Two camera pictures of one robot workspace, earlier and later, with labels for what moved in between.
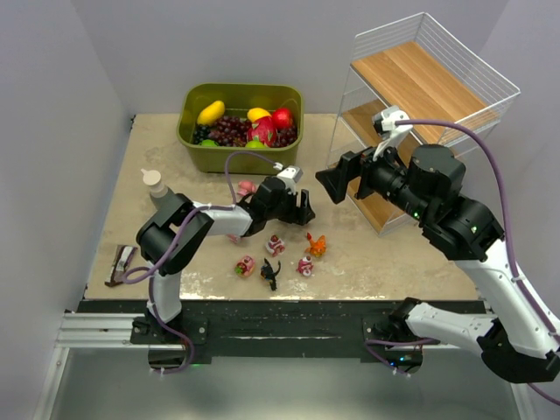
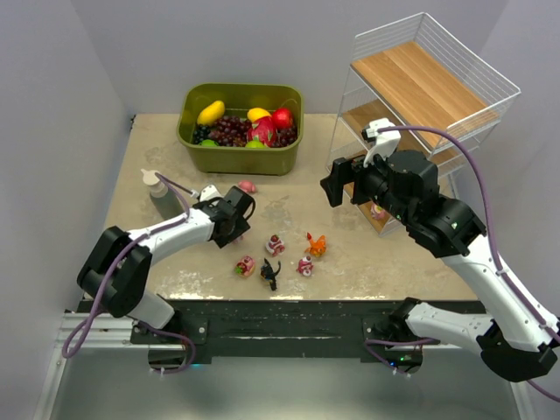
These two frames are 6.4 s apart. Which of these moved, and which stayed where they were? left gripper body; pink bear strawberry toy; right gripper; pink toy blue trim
Moved: left gripper body
Stayed: right gripper; pink toy blue trim; pink bear strawberry toy
